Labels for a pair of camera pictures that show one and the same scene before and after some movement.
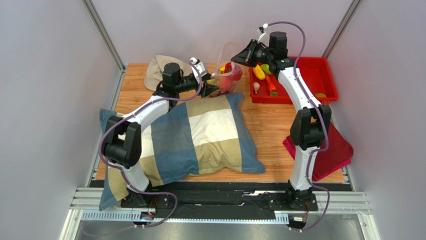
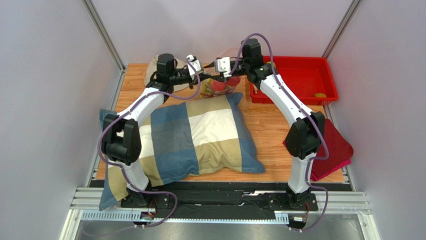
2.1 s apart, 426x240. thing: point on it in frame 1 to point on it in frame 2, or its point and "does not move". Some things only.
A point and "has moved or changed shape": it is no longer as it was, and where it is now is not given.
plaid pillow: x=204 y=137 does not move
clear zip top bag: x=229 y=72 has moved or changed shape
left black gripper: x=207 y=89 to x=192 y=82
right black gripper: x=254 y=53 to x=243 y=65
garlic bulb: x=256 y=85 does not move
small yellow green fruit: x=320 y=95 does not move
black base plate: x=225 y=200 does not move
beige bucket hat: x=154 y=71 does not move
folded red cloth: x=330 y=160 does not move
